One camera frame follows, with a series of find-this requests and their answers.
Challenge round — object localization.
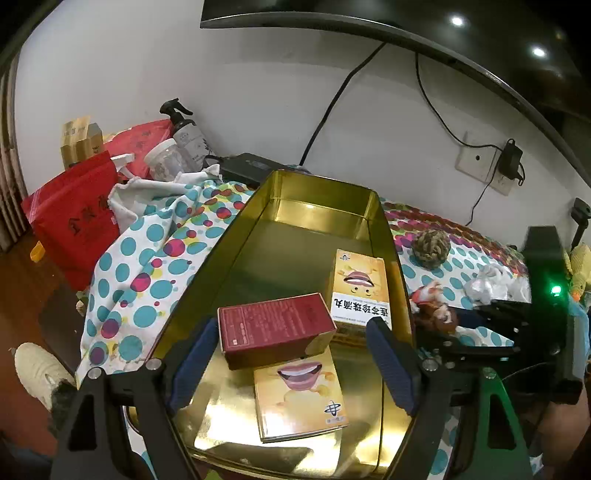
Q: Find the white wall socket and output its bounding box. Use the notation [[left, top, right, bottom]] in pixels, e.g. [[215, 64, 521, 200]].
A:
[[455, 131, 522, 195]]

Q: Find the crumpled white plastic bag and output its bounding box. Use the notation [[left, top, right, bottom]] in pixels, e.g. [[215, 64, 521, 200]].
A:
[[462, 265, 532, 306]]

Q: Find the small red brown toy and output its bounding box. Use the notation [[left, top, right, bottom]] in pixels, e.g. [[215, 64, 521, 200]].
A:
[[409, 281, 461, 336]]

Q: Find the red plastic bag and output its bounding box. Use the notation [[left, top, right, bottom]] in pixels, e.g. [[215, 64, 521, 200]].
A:
[[103, 119, 177, 181]]

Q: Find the yellow medicine box smiling mouth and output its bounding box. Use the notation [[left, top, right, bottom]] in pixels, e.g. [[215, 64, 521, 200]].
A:
[[252, 348, 351, 444]]

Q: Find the person's right forearm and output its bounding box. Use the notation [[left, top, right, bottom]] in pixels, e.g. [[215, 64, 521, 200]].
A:
[[531, 397, 591, 468]]

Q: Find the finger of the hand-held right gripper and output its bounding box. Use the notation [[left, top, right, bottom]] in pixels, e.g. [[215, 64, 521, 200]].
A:
[[455, 299, 533, 334], [416, 336, 565, 371]]

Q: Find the black spray bottle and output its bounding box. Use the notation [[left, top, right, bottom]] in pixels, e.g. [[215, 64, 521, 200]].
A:
[[159, 98, 212, 171]]

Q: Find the woven rope ball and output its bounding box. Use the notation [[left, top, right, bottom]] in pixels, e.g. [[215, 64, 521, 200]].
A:
[[412, 229, 452, 268]]

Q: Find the dark red cardboard box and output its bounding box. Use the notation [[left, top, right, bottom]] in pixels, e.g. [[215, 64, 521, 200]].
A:
[[217, 292, 337, 371]]

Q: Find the white spray trigger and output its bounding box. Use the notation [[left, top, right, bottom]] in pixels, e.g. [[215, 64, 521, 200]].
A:
[[109, 152, 136, 180]]

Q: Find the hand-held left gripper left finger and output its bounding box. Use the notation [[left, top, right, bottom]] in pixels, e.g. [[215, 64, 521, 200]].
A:
[[48, 318, 221, 480]]

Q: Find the white knit shoe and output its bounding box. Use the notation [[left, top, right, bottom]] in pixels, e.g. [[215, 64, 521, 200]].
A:
[[14, 342, 77, 412]]

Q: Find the black stand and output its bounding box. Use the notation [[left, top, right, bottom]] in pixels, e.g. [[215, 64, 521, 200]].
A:
[[570, 198, 591, 251]]

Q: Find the black adapter cable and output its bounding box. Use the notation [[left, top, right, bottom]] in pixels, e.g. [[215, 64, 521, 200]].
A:
[[464, 174, 498, 228]]

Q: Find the yellow medicine box white label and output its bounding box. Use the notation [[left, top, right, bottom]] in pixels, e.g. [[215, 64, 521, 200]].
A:
[[331, 248, 393, 348]]

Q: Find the polka dot cloth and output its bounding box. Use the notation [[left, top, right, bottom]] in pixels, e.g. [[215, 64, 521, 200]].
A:
[[75, 164, 533, 480]]

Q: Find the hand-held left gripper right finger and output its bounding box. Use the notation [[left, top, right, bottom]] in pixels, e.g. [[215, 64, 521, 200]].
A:
[[366, 316, 539, 480]]

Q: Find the clear plastic jar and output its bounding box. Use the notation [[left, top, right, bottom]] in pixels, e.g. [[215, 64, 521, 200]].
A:
[[143, 137, 186, 182]]

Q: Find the black set-top box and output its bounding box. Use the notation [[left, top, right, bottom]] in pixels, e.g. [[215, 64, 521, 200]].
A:
[[217, 152, 297, 188]]

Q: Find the black power adapter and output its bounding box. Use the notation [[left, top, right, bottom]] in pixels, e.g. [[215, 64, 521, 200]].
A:
[[496, 139, 526, 182]]

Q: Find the brown cardboard box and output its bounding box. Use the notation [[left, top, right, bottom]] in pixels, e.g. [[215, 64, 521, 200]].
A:
[[59, 115, 103, 169]]

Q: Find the yellow plush toy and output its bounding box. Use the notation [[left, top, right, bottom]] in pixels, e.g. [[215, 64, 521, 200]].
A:
[[563, 244, 591, 302]]

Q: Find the red paper bag gold print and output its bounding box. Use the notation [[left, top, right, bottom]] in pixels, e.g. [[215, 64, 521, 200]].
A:
[[21, 150, 126, 291]]

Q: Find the gold metal tin box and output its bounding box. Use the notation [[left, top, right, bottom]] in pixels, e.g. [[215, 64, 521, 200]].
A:
[[148, 169, 417, 479]]

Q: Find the thick black cable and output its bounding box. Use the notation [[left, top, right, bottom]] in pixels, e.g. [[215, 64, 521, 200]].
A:
[[300, 41, 387, 167]]

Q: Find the thin black cable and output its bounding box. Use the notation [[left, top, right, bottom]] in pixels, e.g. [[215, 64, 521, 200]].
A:
[[414, 52, 509, 154]]

